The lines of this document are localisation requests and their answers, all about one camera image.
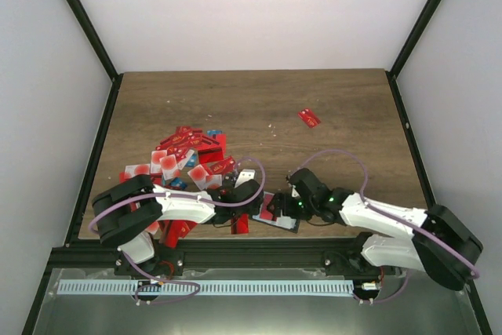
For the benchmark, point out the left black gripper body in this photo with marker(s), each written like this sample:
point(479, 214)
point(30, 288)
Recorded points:
point(251, 211)

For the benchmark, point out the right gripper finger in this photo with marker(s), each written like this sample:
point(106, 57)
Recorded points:
point(277, 201)
point(273, 213)

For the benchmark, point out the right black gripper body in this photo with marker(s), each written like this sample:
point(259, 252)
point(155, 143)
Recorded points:
point(297, 211)

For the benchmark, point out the black leather card holder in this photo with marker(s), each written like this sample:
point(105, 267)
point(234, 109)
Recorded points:
point(278, 221)

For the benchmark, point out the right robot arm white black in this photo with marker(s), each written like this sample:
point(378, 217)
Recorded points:
point(433, 240)

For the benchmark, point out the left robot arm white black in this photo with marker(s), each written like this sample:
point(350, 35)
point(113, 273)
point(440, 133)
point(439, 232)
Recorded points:
point(123, 213)

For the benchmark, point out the red VIP card centre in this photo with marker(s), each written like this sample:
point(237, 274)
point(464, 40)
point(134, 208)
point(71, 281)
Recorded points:
point(223, 167)

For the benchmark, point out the red card black stripe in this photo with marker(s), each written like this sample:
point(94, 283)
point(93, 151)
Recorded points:
point(240, 225)

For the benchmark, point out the blue card top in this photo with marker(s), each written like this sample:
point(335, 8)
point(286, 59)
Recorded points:
point(214, 132)

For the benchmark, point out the white red circle card upper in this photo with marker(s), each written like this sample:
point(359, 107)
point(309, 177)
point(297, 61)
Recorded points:
point(169, 167)

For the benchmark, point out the white red circle card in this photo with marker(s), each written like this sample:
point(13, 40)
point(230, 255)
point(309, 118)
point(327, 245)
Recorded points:
point(169, 167)
point(131, 171)

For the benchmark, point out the red VIP card top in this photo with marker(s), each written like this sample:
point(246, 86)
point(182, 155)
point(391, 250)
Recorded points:
point(174, 140)

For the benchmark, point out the lone red VIP card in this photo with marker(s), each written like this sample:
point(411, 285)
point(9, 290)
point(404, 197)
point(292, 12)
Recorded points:
point(309, 118)

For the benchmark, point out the white red circle card left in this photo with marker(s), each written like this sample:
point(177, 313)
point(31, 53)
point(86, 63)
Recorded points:
point(131, 171)

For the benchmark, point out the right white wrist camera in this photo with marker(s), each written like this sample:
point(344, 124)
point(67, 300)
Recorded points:
point(292, 190)

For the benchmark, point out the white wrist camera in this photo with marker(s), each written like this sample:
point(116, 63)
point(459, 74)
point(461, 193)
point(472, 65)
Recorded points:
point(244, 176)
point(292, 190)

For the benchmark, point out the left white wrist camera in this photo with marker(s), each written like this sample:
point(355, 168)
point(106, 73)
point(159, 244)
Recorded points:
point(244, 176)

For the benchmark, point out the black aluminium frame rail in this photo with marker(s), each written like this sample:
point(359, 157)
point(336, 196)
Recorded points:
point(336, 256)

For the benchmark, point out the light blue slotted cable duct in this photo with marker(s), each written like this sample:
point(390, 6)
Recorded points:
point(290, 288)

